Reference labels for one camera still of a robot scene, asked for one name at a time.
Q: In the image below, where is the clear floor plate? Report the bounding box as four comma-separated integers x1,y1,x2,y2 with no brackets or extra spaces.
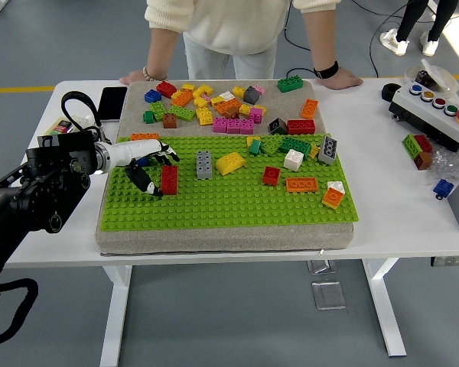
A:
311,281,347,310
307,259,340,274

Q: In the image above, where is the black tape roll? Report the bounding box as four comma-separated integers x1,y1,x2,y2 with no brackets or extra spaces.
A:
381,83,405,103

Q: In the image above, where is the long red toy brick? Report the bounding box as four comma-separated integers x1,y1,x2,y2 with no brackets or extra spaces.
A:
161,164,180,196

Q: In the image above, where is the light green toy brick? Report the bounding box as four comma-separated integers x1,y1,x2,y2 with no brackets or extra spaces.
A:
167,105,197,122
149,101,168,122
262,133,285,156
402,134,422,157

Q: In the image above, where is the person's left hand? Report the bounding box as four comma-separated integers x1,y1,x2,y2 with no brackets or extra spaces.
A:
315,68,364,91

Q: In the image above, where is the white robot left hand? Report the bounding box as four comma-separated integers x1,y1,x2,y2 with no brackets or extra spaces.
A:
109,138,181,198

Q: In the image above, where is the white table leg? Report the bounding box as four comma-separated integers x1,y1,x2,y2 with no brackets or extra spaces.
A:
361,258,408,359
99,265,134,367

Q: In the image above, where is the green studded baseplate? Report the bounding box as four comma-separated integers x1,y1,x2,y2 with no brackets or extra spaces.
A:
98,133,360,233

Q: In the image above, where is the cream switch box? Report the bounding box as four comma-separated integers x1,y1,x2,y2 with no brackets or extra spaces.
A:
51,116,86,135

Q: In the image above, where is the dark green toy brick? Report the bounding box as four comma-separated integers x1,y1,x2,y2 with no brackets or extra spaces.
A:
278,136,313,158
278,75,305,93

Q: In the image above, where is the long grey toy brick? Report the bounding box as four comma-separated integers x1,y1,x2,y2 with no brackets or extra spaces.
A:
196,151,214,180

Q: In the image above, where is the orange and yellow brick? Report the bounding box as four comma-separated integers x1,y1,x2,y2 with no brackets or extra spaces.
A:
321,187,346,210

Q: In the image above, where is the black smartwatch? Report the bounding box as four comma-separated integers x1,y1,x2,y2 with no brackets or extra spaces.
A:
313,60,340,80

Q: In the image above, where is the person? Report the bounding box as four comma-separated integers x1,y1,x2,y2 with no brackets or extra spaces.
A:
379,0,459,57
144,0,349,81

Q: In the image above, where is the blue brick with key ring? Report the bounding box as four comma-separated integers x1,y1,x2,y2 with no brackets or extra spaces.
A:
432,178,455,200

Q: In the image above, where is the clear lidded plastic container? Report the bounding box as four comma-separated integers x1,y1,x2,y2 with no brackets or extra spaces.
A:
404,59,459,96

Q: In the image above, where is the yellow curved brick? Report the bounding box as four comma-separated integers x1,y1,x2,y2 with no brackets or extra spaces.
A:
216,151,248,176

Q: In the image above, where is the grey hollow toy brick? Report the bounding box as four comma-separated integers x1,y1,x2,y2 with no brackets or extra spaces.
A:
319,135,339,166

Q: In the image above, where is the small white fitting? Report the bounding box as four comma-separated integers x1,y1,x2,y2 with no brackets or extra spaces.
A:
69,113,97,133

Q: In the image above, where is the table height control panel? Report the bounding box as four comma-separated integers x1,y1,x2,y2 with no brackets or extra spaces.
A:
430,256,459,268

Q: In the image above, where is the black sloped brick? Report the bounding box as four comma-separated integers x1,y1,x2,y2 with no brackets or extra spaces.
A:
268,117,290,136

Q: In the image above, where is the person's right hand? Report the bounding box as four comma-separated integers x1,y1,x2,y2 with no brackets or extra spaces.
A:
119,70,151,86

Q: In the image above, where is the black floor cable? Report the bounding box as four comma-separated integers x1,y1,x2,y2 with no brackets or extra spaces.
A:
282,15,340,80
369,0,420,78

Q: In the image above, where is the white button control box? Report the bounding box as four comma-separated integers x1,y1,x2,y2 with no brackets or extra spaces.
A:
389,82,459,153

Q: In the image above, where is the black smartphone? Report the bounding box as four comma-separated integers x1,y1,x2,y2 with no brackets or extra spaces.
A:
96,86,129,122

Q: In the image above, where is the dark grey sloped brick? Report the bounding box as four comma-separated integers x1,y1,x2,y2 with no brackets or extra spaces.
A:
243,86,261,105

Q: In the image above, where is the clear plastic bag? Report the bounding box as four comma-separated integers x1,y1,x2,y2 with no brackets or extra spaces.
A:
428,147,459,180

